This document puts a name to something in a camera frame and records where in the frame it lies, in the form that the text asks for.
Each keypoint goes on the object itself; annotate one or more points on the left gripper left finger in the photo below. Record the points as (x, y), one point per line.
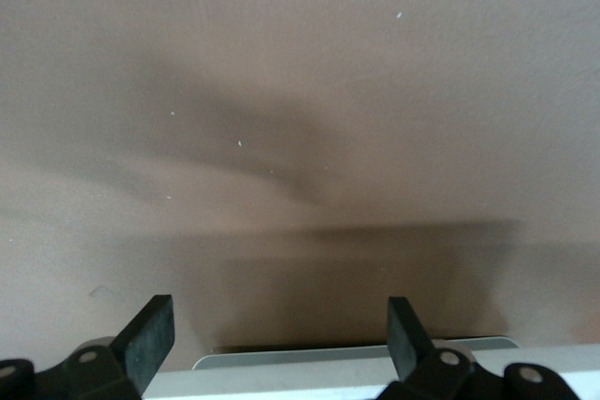
(145, 339)

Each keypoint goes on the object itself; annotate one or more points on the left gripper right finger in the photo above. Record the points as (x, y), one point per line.
(405, 339)

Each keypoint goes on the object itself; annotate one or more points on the white plastic drawer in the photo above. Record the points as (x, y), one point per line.
(304, 379)

